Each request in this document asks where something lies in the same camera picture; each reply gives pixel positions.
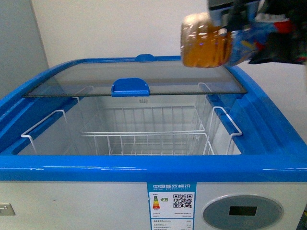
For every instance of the blue energy label sticker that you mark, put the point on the blue energy label sticker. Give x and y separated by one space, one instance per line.
171 205

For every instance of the amber tea drink bottle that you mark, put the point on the amber tea drink bottle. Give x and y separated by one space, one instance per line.
204 45

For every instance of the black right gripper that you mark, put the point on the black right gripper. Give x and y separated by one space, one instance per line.
287 45

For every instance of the white blue chest freezer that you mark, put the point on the white blue chest freezer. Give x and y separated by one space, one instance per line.
89 192

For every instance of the white wire freezer basket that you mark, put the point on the white wire freezer basket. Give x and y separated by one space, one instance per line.
173 125

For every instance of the blue rear lid handle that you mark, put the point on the blue rear lid handle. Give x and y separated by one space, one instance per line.
145 58

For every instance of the round grey control panel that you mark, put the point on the round grey control panel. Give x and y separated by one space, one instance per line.
242 212

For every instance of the sliding glass freezer lid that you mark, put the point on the sliding glass freezer lid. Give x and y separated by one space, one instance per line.
137 79

